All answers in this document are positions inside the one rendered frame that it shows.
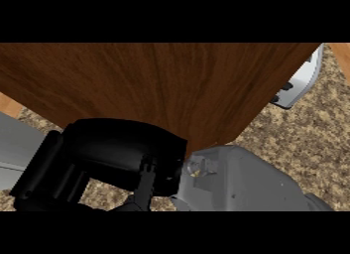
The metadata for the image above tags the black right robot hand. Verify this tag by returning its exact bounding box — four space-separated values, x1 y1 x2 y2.
9 117 189 212

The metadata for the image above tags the flat grey appliance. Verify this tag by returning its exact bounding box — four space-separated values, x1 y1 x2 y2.
0 105 51 191

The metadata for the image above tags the brown wooden cabinet door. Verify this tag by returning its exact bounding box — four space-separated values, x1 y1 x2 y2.
0 42 322 157

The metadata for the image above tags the white appliance with black knobs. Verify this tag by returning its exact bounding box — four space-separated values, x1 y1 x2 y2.
268 43 327 110

